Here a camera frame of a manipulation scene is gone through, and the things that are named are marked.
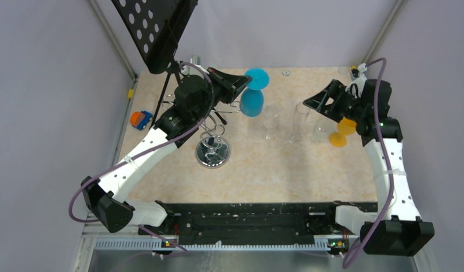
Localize clear patterned short glass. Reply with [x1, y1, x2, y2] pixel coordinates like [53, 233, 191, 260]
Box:
[310, 118, 335, 143]

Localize chrome wine glass rack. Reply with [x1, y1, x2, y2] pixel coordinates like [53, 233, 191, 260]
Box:
[153, 95, 231, 168]

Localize clear smooth wine glass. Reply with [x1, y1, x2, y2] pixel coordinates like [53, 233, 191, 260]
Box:
[263, 105, 280, 140]

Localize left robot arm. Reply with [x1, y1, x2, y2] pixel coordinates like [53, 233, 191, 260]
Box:
[82, 67, 252, 234]

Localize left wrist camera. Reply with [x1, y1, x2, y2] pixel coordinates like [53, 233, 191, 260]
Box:
[180, 55, 208, 76]

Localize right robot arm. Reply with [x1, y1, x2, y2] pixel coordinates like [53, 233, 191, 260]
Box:
[303, 79, 435, 257]

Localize blue orange toy car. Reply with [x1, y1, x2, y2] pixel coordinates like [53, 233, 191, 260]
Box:
[129, 110, 153, 130]

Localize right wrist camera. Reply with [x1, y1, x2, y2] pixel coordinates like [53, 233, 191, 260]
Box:
[346, 63, 368, 96]

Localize clear wine glass front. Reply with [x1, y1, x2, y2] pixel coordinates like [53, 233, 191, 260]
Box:
[286, 102, 310, 143]

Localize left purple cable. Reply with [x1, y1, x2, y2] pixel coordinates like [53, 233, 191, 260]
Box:
[68, 62, 214, 258]

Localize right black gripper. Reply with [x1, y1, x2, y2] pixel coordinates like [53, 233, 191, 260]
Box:
[302, 79, 366, 123]

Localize blue wine glass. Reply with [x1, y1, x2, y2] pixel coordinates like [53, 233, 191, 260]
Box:
[239, 68, 270, 117]

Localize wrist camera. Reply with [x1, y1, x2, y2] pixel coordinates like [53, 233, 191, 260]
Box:
[180, 55, 208, 76]
[346, 63, 368, 96]

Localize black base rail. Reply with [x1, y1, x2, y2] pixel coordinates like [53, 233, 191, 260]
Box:
[144, 201, 352, 246]

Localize black perforated music stand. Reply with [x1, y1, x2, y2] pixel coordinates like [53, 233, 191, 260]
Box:
[111, 0, 199, 129]

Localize yellow wine glass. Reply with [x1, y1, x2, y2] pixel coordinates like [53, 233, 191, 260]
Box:
[328, 118, 357, 147]

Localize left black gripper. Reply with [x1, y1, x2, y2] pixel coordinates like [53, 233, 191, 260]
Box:
[193, 67, 252, 121]

